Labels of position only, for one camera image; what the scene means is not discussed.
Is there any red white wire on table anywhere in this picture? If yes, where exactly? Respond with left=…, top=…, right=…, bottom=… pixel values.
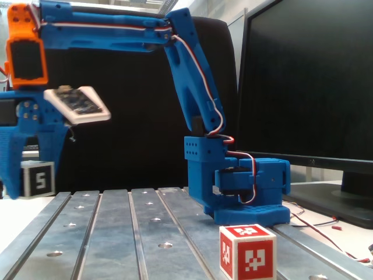
left=287, top=204, right=373, bottom=263

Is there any white background desk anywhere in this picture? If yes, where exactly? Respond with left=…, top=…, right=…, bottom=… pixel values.
left=20, top=150, right=41, bottom=162

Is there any black cube with number five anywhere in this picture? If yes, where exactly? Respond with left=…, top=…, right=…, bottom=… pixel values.
left=19, top=160, right=56, bottom=198

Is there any aluminium slotted base plate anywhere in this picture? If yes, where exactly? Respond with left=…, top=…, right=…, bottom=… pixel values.
left=0, top=186, right=373, bottom=280

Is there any black Dell monitor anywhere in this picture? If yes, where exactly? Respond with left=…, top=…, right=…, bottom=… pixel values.
left=235, top=0, right=373, bottom=230

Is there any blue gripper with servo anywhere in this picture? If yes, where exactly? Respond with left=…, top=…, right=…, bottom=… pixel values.
left=0, top=90, right=69, bottom=201

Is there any servo cable at arm base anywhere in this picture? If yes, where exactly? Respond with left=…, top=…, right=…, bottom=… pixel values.
left=205, top=132, right=259, bottom=205

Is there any red cube with white pattern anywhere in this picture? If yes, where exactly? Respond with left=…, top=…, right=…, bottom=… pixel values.
left=219, top=223, right=277, bottom=280

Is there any servo cable loop at wrist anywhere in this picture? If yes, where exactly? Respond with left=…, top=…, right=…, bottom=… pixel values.
left=0, top=59, right=12, bottom=87

